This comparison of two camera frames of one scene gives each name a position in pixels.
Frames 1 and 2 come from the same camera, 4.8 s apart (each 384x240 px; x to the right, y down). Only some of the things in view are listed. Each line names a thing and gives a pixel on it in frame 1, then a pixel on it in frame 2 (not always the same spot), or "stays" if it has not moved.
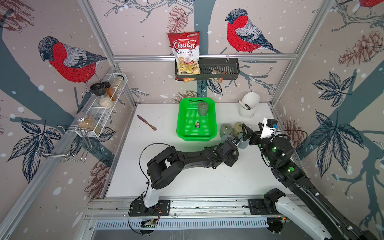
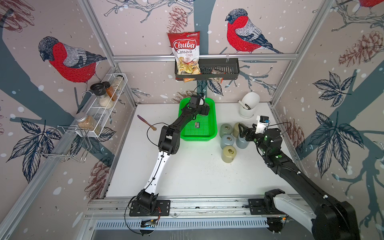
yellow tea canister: [237, 128] stays
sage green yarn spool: [225, 129] stays
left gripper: [232, 160] -> [203, 109]
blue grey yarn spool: [224, 137] stays
